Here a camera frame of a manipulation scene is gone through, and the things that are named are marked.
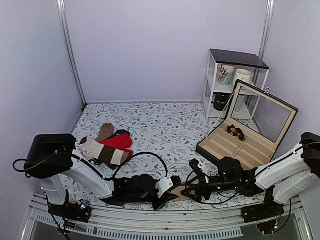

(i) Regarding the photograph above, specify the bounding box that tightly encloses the beige striped ribbed sock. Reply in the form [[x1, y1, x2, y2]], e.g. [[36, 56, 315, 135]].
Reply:
[[169, 185, 190, 202]]

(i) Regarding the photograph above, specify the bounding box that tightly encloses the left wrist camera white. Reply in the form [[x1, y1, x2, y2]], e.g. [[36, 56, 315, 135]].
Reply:
[[155, 177, 174, 198]]

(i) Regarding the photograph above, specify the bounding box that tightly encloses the aluminium front rail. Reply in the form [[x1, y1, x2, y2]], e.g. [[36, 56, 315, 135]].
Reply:
[[21, 194, 313, 240]]

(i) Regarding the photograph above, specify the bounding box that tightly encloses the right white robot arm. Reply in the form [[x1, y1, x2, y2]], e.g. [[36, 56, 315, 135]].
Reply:
[[181, 132, 320, 218]]

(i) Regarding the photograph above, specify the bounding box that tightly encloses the brown argyle rolled sock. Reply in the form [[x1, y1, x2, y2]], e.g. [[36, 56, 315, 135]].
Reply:
[[226, 124, 245, 141]]

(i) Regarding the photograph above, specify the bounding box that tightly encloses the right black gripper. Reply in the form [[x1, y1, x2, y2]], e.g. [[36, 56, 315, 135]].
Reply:
[[181, 174, 240, 203]]

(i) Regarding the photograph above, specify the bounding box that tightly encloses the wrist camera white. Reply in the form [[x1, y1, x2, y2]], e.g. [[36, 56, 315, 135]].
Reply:
[[189, 158, 210, 184], [155, 177, 174, 198]]

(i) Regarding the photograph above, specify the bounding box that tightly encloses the white frame glass shelf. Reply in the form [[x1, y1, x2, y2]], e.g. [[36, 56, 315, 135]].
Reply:
[[202, 49, 270, 119]]

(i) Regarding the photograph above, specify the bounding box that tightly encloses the floral tablecloth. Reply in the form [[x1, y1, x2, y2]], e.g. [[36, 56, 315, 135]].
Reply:
[[49, 102, 283, 211]]

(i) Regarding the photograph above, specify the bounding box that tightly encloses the pale green mug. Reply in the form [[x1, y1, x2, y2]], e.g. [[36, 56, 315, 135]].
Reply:
[[233, 95, 248, 113]]

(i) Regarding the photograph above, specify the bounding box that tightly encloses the floral pattern mug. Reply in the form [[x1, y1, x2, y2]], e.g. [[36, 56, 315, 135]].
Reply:
[[217, 63, 235, 86]]

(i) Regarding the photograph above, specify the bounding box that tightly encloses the dark green sock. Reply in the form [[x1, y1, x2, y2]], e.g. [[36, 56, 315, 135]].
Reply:
[[108, 129, 131, 139]]

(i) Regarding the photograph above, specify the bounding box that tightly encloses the black mug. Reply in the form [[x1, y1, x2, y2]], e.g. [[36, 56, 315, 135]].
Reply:
[[213, 92, 230, 112]]

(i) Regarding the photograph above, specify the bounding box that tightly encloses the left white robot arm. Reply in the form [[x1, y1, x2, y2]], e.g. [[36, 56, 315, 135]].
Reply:
[[12, 134, 181, 217]]

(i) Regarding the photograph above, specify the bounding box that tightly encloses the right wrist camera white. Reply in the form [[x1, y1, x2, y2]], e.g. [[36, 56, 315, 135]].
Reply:
[[189, 158, 210, 184]]

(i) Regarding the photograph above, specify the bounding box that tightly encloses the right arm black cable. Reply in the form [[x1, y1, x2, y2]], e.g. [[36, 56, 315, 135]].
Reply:
[[184, 142, 320, 206]]

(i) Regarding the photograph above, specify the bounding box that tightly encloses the cream white mug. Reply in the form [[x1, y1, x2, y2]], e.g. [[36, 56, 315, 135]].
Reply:
[[232, 68, 252, 85]]

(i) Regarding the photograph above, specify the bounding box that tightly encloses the tan brown sock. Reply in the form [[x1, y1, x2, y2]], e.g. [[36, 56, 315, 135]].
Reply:
[[95, 123, 115, 143]]

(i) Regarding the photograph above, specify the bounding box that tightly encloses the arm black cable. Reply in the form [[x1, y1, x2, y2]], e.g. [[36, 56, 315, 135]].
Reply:
[[184, 142, 320, 206], [12, 151, 169, 182]]

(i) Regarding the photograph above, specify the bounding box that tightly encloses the brown beige block sock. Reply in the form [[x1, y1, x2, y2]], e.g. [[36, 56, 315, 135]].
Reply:
[[79, 137, 132, 170]]

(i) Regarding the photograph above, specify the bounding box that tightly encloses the black compartment organizer box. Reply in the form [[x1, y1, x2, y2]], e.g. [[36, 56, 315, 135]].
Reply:
[[196, 80, 299, 170]]

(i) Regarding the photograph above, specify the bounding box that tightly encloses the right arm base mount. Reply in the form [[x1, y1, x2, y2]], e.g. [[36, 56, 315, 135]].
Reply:
[[241, 186, 292, 236]]

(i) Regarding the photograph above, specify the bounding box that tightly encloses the red sock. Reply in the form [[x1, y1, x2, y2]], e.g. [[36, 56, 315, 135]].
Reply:
[[99, 133, 134, 158]]

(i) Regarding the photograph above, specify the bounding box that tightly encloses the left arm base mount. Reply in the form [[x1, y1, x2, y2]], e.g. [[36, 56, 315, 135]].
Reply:
[[48, 189, 92, 223]]

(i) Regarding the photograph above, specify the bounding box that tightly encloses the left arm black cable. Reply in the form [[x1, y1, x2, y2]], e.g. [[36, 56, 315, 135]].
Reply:
[[12, 151, 169, 182]]

